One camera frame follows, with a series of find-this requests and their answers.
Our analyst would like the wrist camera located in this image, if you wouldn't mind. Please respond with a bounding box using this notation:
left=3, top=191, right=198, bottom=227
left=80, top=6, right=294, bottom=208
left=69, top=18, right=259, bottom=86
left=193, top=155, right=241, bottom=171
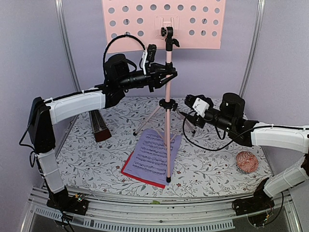
left=140, top=44, right=157, bottom=75
left=193, top=97, right=210, bottom=117

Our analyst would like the pink music stand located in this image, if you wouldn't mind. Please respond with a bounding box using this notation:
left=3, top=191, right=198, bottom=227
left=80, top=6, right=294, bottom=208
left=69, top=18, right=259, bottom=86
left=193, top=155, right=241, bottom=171
left=101, top=0, right=227, bottom=183

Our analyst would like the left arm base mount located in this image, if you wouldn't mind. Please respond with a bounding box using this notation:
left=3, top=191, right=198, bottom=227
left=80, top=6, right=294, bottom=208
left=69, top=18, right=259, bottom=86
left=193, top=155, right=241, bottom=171
left=46, top=192, right=89, bottom=216

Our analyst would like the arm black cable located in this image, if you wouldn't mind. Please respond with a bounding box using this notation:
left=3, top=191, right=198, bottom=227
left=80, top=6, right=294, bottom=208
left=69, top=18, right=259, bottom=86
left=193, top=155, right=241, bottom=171
left=182, top=111, right=235, bottom=152
left=101, top=34, right=148, bottom=71

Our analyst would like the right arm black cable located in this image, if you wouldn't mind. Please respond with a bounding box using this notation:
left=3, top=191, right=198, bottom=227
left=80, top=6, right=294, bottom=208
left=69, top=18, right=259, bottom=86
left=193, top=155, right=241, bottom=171
left=182, top=111, right=235, bottom=152

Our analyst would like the aluminium front rail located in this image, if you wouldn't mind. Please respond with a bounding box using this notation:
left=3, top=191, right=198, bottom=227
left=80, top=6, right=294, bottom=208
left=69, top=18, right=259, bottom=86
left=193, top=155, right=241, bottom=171
left=21, top=187, right=303, bottom=232

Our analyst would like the floral table mat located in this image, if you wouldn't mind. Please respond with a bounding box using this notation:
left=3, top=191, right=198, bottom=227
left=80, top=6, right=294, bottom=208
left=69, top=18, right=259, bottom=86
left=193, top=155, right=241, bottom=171
left=57, top=97, right=272, bottom=198

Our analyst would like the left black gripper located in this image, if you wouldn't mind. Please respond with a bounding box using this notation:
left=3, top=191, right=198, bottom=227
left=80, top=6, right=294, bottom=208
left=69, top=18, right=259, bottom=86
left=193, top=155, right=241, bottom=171
left=118, top=62, right=179, bottom=92

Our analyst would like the brown wooden metronome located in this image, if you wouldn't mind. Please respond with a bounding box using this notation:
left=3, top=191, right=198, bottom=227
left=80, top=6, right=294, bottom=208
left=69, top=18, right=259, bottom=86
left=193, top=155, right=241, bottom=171
left=89, top=110, right=112, bottom=143

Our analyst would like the purple sheet music page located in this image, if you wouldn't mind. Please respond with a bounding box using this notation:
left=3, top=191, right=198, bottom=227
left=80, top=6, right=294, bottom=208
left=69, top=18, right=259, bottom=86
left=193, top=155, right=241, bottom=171
left=127, top=129, right=169, bottom=186

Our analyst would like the red patterned egg shaker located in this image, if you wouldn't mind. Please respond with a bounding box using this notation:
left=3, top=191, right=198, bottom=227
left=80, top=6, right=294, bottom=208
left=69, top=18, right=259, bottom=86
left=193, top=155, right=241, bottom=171
left=236, top=151, right=259, bottom=173

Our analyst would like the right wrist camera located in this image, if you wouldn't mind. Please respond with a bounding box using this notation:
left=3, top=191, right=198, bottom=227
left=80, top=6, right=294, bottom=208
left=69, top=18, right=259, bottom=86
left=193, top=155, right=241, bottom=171
left=193, top=97, right=210, bottom=117

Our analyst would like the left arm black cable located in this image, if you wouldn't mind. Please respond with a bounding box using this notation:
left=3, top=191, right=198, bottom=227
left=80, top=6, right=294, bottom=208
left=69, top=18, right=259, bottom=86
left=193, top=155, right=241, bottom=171
left=101, top=34, right=148, bottom=71

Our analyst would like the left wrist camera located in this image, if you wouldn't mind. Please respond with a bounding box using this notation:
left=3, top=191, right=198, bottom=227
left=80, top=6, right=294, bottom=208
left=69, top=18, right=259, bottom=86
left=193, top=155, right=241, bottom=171
left=140, top=44, right=157, bottom=75

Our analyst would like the right metal frame post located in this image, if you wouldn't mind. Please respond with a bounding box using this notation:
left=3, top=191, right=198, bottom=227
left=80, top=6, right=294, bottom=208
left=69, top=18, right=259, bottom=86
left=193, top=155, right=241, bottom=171
left=239, top=0, right=266, bottom=98

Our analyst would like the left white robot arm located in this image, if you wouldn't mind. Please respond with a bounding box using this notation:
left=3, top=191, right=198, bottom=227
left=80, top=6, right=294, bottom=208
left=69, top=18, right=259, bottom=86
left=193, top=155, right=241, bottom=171
left=26, top=54, right=177, bottom=210

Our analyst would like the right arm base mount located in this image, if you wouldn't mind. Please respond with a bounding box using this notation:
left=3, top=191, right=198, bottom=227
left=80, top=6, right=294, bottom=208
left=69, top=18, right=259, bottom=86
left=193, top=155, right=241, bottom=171
left=232, top=195, right=275, bottom=216

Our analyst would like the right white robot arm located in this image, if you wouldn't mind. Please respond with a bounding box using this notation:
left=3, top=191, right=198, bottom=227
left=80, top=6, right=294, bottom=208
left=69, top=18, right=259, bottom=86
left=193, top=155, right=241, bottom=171
left=184, top=93, right=309, bottom=211

